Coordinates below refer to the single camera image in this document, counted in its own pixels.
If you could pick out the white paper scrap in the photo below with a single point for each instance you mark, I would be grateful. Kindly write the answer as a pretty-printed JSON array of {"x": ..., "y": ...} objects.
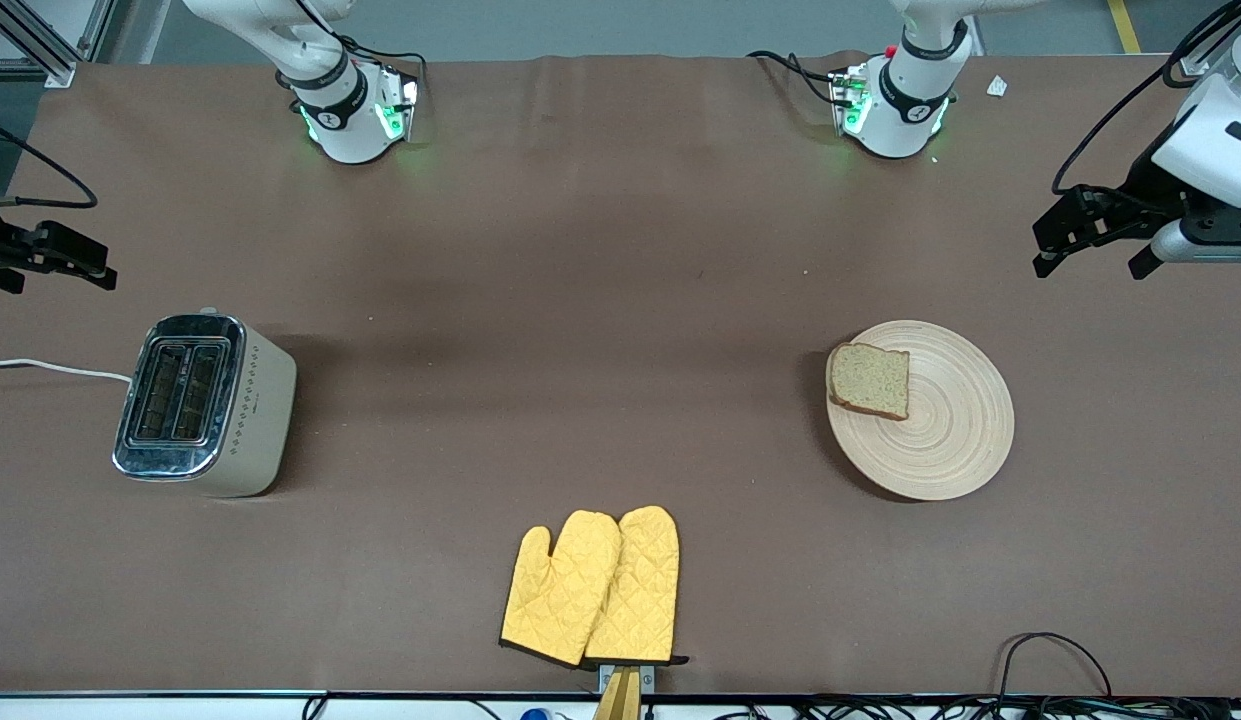
[{"x": 997, "y": 87}]

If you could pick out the beige chrome two-slot toaster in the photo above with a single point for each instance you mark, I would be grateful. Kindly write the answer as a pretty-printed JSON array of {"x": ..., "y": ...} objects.
[{"x": 260, "y": 420}]

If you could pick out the small metal bracket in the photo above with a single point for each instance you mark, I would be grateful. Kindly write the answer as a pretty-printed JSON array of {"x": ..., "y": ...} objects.
[{"x": 648, "y": 680}]

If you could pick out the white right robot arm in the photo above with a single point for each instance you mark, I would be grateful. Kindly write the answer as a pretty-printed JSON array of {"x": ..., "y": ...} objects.
[{"x": 345, "y": 125}]

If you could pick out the brown bread slice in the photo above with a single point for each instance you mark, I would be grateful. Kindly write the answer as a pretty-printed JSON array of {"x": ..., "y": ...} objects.
[{"x": 870, "y": 380}]

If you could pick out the yellow quilted oven mitt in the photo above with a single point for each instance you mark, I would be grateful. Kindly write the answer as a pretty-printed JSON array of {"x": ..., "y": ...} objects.
[
  {"x": 555, "y": 600},
  {"x": 640, "y": 590}
]

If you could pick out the aluminium frame profile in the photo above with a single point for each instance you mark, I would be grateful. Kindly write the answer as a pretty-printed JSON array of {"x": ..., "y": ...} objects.
[{"x": 58, "y": 72}]

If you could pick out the aluminium corner bracket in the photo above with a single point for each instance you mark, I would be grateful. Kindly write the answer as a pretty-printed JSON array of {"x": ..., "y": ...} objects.
[{"x": 1195, "y": 65}]

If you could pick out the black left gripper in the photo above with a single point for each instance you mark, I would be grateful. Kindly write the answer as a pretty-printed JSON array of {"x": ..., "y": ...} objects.
[{"x": 1143, "y": 192}]

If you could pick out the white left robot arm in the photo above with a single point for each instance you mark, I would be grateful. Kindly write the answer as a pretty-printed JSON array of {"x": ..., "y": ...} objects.
[{"x": 905, "y": 110}]

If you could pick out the round wooden plate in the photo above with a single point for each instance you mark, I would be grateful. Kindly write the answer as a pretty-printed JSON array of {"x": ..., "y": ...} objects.
[{"x": 950, "y": 440}]

